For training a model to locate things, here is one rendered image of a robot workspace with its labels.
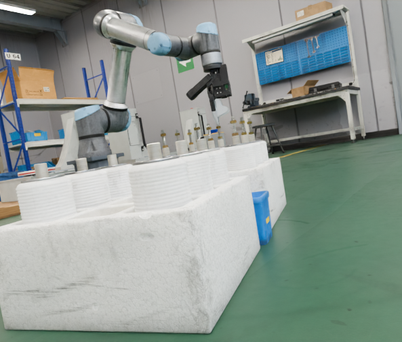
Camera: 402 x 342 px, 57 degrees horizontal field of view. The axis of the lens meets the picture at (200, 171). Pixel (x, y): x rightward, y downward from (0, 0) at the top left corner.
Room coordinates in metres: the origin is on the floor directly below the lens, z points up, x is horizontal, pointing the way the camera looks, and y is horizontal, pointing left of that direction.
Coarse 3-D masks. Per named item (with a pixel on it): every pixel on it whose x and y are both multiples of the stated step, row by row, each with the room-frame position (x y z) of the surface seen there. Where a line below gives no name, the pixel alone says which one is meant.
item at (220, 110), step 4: (216, 100) 1.36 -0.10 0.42; (216, 104) 1.36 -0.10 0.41; (220, 104) 1.35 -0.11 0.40; (216, 108) 1.36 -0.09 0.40; (220, 108) 1.36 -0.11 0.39; (224, 108) 1.35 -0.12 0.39; (212, 112) 1.35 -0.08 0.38; (216, 112) 1.36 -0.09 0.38; (220, 112) 1.36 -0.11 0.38; (224, 112) 1.35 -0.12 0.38; (216, 116) 1.36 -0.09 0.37; (216, 120) 1.36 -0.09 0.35
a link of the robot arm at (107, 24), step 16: (96, 16) 1.53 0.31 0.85; (112, 16) 1.50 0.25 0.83; (96, 32) 1.56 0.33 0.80; (112, 32) 1.47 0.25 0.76; (128, 32) 1.41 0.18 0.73; (144, 32) 1.37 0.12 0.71; (160, 32) 1.35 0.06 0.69; (144, 48) 1.39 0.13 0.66; (160, 48) 1.30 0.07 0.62; (176, 48) 1.35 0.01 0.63
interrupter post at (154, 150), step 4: (148, 144) 0.60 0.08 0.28; (152, 144) 0.59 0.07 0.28; (156, 144) 0.60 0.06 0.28; (148, 148) 0.60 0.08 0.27; (152, 148) 0.59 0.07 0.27; (156, 148) 0.59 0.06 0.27; (160, 148) 0.60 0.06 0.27; (148, 152) 0.60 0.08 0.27; (152, 152) 0.59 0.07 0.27; (156, 152) 0.59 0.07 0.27; (160, 152) 0.60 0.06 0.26; (148, 156) 0.60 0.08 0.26; (152, 156) 0.59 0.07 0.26; (156, 156) 0.59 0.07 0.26; (160, 156) 0.60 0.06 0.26
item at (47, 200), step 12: (48, 180) 0.65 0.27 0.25; (60, 180) 0.66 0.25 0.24; (24, 192) 0.64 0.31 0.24; (36, 192) 0.64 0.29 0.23; (48, 192) 0.64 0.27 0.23; (60, 192) 0.66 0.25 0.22; (72, 192) 0.69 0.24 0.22; (24, 204) 0.64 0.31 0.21; (36, 204) 0.64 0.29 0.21; (48, 204) 0.64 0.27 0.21; (60, 204) 0.65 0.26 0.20; (72, 204) 0.68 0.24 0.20; (24, 216) 0.65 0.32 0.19; (36, 216) 0.64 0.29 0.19; (48, 216) 0.64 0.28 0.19; (60, 216) 0.65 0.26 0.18
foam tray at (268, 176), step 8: (272, 160) 1.26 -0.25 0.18; (256, 168) 1.03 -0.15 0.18; (264, 168) 1.07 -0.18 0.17; (272, 168) 1.19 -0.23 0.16; (280, 168) 1.36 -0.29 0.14; (232, 176) 1.05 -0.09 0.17; (256, 176) 1.03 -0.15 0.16; (264, 176) 1.05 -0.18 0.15; (272, 176) 1.17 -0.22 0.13; (280, 176) 1.33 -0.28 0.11; (256, 184) 1.03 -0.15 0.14; (264, 184) 1.04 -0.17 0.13; (272, 184) 1.15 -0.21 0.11; (280, 184) 1.31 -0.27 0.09; (272, 192) 1.13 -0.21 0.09; (280, 192) 1.28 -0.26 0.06; (272, 200) 1.11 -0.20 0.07; (280, 200) 1.25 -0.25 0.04; (272, 208) 1.09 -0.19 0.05; (280, 208) 1.23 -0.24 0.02; (272, 216) 1.07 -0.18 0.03; (272, 224) 1.05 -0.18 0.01
